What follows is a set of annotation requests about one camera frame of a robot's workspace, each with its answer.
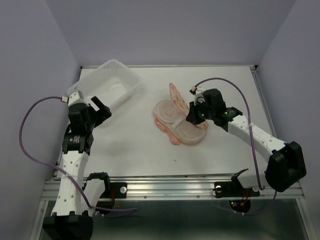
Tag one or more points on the aluminium front rail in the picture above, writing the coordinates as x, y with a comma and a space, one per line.
175, 188

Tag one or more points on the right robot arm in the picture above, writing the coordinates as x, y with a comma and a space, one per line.
285, 161

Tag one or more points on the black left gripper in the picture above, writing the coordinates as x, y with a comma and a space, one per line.
104, 112

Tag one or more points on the floral mesh laundry bag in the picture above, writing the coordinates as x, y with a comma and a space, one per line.
170, 117

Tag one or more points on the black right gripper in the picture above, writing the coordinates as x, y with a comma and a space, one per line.
192, 116

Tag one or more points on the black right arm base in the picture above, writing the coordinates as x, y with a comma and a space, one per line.
240, 201

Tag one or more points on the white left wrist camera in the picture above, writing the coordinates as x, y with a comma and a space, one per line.
76, 98

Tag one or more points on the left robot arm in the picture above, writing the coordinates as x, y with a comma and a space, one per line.
72, 215

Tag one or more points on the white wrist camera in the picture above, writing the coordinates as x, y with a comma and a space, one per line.
76, 98
197, 92

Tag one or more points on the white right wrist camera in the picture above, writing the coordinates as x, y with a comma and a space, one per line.
197, 92

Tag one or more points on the white perforated plastic basket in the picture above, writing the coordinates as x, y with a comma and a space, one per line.
112, 83

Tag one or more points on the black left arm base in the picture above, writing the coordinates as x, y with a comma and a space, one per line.
103, 197

